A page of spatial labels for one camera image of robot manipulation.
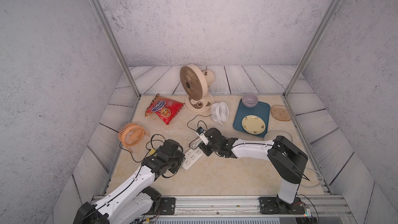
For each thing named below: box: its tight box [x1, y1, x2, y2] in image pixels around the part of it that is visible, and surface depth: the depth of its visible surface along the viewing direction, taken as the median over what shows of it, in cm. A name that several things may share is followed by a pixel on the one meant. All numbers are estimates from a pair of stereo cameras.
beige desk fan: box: [179, 64, 216, 113], surface depth 101 cm
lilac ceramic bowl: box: [242, 93, 259, 108], surface depth 113 cm
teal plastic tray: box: [232, 99, 270, 138], surface depth 107 cm
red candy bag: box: [145, 93, 186, 125], surface depth 107 cm
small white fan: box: [210, 101, 230, 128], surface depth 101 cm
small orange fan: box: [117, 122, 150, 153], surface depth 90 cm
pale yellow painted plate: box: [241, 114, 266, 135], surface depth 104 cm
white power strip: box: [181, 146, 205, 171], surface depth 88 cm
